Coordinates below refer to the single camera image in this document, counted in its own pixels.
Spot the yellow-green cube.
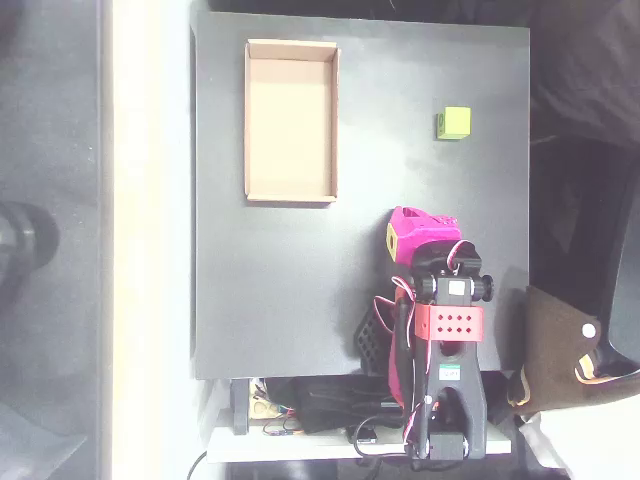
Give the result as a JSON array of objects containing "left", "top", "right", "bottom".
[{"left": 433, "top": 106, "right": 472, "bottom": 141}]

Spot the shallow cardboard box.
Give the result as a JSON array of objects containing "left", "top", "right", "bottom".
[{"left": 244, "top": 38, "right": 341, "bottom": 204}]

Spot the brown felt bag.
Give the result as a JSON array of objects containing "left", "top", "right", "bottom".
[{"left": 504, "top": 284, "right": 640, "bottom": 416}]

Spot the black fabric pouch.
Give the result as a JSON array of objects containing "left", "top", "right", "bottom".
[{"left": 292, "top": 375, "right": 406, "bottom": 435}]

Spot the black office chair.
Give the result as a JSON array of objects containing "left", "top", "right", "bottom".
[{"left": 597, "top": 169, "right": 640, "bottom": 379}]

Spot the wooden electronics board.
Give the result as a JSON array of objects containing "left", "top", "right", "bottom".
[{"left": 248, "top": 378, "right": 296, "bottom": 421}]

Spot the black table clamp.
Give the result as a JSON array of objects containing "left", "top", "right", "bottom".
[{"left": 230, "top": 378, "right": 251, "bottom": 436}]

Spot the white shelf board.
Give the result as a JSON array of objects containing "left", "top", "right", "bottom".
[{"left": 207, "top": 382, "right": 514, "bottom": 464}]

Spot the dark grey fabric garment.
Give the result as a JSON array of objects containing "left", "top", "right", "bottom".
[{"left": 529, "top": 0, "right": 640, "bottom": 151}]

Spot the black round stand foot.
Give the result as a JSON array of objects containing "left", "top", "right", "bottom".
[{"left": 0, "top": 199, "right": 61, "bottom": 306}]

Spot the looped black cable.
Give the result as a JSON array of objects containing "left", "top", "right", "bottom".
[{"left": 348, "top": 417, "right": 431, "bottom": 459}]

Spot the small wired circuit board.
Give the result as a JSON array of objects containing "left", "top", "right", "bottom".
[{"left": 262, "top": 422, "right": 304, "bottom": 438}]

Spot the black power cable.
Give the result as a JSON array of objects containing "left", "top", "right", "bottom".
[{"left": 186, "top": 449, "right": 209, "bottom": 480}]

